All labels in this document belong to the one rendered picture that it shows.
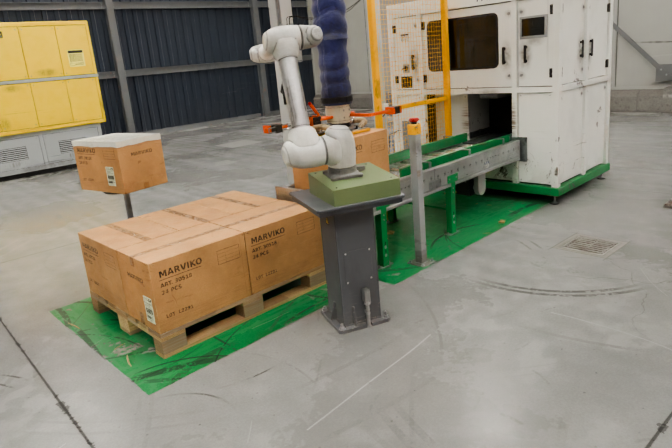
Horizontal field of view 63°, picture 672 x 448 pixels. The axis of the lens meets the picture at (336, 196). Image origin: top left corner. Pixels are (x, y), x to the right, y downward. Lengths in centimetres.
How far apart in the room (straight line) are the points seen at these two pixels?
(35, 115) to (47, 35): 134
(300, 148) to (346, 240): 56
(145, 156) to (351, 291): 216
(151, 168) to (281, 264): 156
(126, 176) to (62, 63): 629
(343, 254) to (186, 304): 90
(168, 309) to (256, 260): 60
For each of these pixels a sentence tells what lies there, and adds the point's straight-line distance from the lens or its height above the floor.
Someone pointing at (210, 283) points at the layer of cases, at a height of 32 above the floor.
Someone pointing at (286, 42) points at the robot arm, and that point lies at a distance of 295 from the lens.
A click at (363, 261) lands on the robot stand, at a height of 38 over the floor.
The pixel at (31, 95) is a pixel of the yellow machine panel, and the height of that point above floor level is 132.
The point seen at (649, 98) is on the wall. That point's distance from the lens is 1159.
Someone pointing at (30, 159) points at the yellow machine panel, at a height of 28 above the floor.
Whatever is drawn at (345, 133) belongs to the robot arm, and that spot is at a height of 109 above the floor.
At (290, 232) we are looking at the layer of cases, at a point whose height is 44.
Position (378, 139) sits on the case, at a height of 89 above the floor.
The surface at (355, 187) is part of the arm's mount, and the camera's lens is 278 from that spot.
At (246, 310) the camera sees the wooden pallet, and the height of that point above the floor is 7.
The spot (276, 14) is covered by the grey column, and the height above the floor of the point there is 187.
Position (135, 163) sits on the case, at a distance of 446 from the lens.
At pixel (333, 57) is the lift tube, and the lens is 379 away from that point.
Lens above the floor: 148
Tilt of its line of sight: 14 degrees down
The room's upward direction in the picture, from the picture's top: 5 degrees counter-clockwise
